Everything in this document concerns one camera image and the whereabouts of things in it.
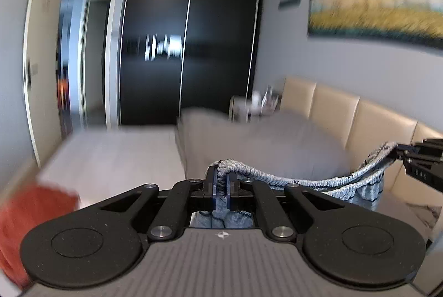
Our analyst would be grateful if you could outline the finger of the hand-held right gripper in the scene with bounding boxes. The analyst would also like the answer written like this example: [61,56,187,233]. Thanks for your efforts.
[395,139,443,162]

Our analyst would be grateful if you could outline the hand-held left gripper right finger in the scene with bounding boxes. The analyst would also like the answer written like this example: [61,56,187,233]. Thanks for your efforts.
[226,171,347,242]

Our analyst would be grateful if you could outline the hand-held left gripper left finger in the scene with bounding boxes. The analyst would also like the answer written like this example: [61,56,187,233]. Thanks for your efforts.
[99,165,219,242]

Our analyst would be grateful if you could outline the grey striped pants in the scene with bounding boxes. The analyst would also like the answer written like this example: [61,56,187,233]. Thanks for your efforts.
[192,141,398,230]

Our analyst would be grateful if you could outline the white marbled side table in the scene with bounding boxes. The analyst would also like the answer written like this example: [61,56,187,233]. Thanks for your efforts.
[381,198,443,240]

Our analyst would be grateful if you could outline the beige padded headboard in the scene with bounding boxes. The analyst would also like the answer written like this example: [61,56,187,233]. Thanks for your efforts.
[280,76,443,211]

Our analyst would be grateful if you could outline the nightstand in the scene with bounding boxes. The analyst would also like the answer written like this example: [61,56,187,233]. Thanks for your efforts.
[228,86,282,124]

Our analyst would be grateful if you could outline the black sliding wardrobe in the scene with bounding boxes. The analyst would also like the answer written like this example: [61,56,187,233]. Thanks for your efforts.
[105,0,265,127]

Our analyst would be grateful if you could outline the orange cloth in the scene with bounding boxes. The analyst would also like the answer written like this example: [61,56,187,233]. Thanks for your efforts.
[0,184,81,288]

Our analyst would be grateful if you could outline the room door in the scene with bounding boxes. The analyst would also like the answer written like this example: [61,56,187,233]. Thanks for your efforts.
[22,0,67,170]

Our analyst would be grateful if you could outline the landscape wall painting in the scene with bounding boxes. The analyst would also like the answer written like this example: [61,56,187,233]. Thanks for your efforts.
[307,0,443,57]

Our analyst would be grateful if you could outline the door handle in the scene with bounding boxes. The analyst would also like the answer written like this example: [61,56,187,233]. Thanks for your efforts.
[28,62,39,90]

